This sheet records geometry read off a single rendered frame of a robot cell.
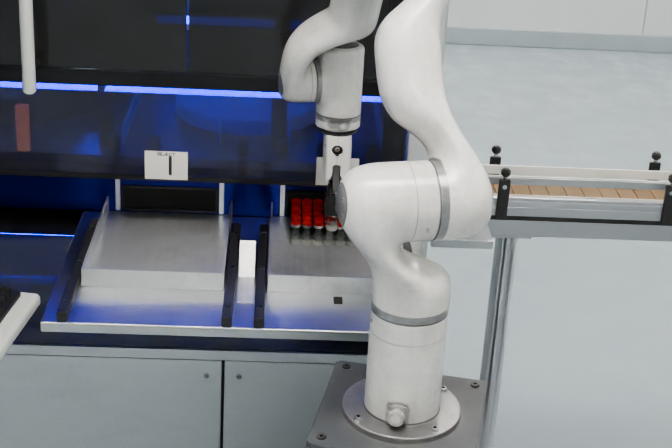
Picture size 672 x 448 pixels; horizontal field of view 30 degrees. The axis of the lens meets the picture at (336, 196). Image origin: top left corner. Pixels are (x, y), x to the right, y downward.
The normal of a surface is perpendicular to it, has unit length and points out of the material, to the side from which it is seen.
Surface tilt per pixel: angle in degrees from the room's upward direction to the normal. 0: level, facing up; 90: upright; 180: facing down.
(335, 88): 90
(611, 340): 0
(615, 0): 90
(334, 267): 0
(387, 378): 90
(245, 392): 90
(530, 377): 0
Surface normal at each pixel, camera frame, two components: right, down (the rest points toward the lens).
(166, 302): 0.05, -0.92
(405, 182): 0.18, -0.51
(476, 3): 0.03, 0.39
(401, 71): -0.31, -0.02
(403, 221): 0.23, 0.42
